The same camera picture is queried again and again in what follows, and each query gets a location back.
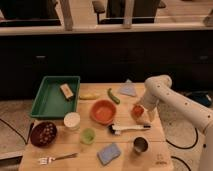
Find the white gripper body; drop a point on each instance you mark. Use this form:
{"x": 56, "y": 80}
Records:
{"x": 149, "y": 101}

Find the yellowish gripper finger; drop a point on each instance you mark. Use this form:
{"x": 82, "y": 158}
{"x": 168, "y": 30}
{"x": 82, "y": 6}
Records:
{"x": 151, "y": 115}
{"x": 137, "y": 107}

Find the red apple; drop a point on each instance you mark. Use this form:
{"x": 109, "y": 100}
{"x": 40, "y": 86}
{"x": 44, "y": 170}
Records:
{"x": 136, "y": 114}

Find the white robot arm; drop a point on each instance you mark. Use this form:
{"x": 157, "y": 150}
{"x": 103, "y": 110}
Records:
{"x": 159, "y": 88}

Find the metal cup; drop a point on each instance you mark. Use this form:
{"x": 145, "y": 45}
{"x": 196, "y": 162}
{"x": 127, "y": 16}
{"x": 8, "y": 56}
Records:
{"x": 140, "y": 145}

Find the green plastic cup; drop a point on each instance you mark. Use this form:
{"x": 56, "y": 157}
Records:
{"x": 87, "y": 136}

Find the white plastic cup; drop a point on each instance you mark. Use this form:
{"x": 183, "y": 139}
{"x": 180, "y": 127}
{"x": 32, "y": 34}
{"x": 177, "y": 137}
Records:
{"x": 72, "y": 121}

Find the blue triangular cloth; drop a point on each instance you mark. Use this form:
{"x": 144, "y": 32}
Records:
{"x": 128, "y": 89}

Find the green chili pepper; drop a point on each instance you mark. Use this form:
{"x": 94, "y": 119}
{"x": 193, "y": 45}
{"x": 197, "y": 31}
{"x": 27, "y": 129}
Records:
{"x": 112, "y": 96}

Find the orange bowl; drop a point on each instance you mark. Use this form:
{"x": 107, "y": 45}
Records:
{"x": 103, "y": 112}

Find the yellow banana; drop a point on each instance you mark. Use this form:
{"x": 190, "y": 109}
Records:
{"x": 89, "y": 96}

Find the blue sponge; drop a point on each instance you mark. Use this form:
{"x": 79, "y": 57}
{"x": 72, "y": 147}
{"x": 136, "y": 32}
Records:
{"x": 108, "y": 153}

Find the tan sponge block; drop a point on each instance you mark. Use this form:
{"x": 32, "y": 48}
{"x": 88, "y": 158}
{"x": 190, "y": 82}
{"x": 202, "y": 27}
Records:
{"x": 66, "y": 91}

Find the green plastic tray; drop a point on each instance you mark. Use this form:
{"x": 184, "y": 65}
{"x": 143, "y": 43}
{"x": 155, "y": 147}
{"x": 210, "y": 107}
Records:
{"x": 50, "y": 101}

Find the dark red patterned bowl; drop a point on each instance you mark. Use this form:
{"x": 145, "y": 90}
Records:
{"x": 43, "y": 134}

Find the black office chair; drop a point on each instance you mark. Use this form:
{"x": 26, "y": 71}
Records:
{"x": 127, "y": 11}

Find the silver fork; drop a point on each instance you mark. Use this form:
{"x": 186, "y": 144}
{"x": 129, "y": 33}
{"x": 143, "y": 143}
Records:
{"x": 48, "y": 160}

